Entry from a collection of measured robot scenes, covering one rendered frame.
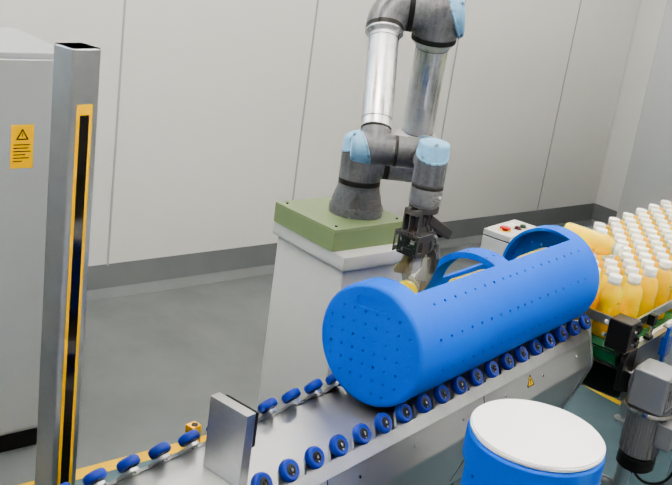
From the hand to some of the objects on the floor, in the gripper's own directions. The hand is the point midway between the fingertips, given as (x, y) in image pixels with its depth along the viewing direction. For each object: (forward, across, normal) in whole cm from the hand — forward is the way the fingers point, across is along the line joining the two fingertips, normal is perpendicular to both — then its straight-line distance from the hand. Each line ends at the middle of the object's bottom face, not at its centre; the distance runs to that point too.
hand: (415, 282), depth 231 cm
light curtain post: (+117, -27, -81) cm, 145 cm away
